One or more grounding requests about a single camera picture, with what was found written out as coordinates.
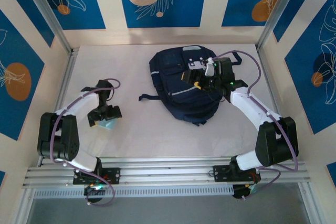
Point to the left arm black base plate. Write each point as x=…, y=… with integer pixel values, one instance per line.
x=114, y=175

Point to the aluminium frame post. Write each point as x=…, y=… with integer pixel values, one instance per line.
x=279, y=9
x=23, y=208
x=311, y=208
x=48, y=14

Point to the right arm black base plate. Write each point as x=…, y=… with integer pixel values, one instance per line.
x=220, y=172

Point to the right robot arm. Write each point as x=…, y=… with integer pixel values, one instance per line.
x=249, y=103

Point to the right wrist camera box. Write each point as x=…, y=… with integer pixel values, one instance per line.
x=209, y=68

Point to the light green sticky note pad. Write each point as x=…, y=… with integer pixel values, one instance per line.
x=109, y=125

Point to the navy blue student backpack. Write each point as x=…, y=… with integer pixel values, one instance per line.
x=170, y=77

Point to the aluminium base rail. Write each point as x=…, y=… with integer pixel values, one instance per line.
x=168, y=171

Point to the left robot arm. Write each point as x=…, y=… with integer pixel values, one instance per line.
x=78, y=103

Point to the aluminium side rail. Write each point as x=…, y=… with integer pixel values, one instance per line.
x=263, y=64
x=65, y=77

